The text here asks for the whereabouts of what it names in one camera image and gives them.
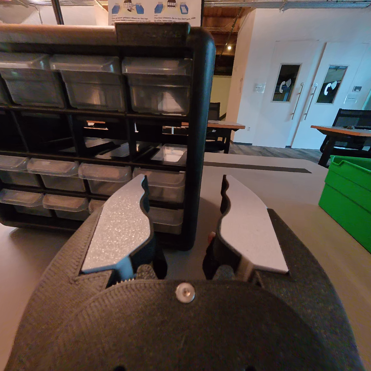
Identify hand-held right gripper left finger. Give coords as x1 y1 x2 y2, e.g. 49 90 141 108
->
81 174 154 284

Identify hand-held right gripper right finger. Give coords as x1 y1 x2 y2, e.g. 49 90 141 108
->
217 174 290 281

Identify clear plastic drawer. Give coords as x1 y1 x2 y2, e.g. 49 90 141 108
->
151 143 188 166

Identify rows of clear drawers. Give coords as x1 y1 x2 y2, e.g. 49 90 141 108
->
0 52 193 235

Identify black drawer cabinet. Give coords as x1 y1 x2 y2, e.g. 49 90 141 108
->
0 22 216 252

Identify black tape strip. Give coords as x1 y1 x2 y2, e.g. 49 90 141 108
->
203 161 312 174

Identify green plastic bin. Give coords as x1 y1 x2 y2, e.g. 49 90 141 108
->
318 155 371 253

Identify wooden office desk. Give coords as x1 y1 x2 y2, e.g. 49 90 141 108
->
311 125 371 168
206 120 246 154

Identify dark door window phone icon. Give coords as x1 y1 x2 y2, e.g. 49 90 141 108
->
271 63 302 103
316 65 348 104

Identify instruction poster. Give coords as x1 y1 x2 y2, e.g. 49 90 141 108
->
108 0 202 26

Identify black stand pole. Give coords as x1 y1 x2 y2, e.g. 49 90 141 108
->
52 0 65 25

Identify metal door handle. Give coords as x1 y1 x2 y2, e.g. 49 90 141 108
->
291 82 305 121
303 83 318 121

